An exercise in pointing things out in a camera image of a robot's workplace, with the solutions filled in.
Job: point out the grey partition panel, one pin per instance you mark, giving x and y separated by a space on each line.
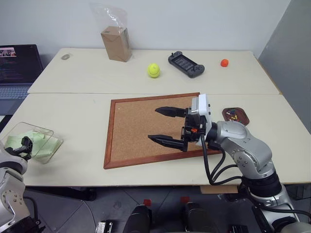
289 48

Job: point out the brown box in plastic bag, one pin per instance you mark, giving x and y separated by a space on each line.
109 15

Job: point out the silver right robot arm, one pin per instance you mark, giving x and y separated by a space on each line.
243 143

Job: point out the black table base bar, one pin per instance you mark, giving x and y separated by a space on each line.
68 193

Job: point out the open grey laptop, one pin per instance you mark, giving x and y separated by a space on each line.
17 65

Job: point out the small grey round object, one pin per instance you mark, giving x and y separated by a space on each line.
65 57

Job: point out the brown cardboard box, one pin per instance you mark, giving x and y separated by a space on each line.
117 46

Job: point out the dark rounded shape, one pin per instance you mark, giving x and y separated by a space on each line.
138 218
200 218

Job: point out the wood-framed cork board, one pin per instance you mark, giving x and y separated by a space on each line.
136 131

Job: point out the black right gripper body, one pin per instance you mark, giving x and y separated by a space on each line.
194 128

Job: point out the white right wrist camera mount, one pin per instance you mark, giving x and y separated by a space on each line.
205 106

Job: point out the dark grey handheld game controller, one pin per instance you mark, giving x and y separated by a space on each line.
184 63

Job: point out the yellow-green tennis ball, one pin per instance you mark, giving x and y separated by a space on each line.
153 70

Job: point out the dark wooden pin tray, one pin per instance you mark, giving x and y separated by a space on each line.
243 116

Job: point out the clear plastic container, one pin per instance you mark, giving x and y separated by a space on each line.
52 136

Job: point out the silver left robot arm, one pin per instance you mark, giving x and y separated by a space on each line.
11 184

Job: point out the small orange ball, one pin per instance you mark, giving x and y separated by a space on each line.
224 62

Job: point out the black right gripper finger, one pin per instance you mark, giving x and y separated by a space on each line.
170 143
171 112

